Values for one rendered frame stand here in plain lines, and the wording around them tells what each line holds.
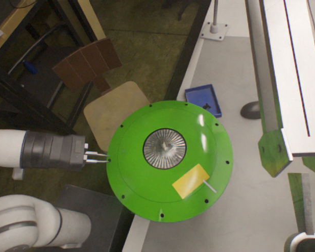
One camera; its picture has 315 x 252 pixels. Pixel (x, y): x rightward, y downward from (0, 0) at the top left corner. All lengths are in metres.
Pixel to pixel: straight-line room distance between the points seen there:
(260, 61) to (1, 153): 0.46
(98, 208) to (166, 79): 1.52
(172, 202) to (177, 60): 1.85
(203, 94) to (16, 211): 0.63
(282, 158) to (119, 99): 1.05
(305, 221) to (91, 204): 0.63
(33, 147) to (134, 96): 0.82
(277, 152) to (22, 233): 0.45
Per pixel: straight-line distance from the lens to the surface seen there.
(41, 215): 0.60
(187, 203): 0.48
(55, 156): 0.48
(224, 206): 0.64
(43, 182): 2.02
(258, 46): 0.35
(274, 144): 0.27
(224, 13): 1.11
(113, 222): 0.75
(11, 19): 1.54
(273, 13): 0.31
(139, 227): 0.65
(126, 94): 1.23
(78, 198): 0.82
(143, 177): 0.49
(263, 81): 0.33
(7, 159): 0.48
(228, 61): 0.89
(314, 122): 0.27
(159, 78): 2.08
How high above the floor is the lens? 1.55
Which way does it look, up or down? 59 degrees down
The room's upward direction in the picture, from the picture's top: 22 degrees counter-clockwise
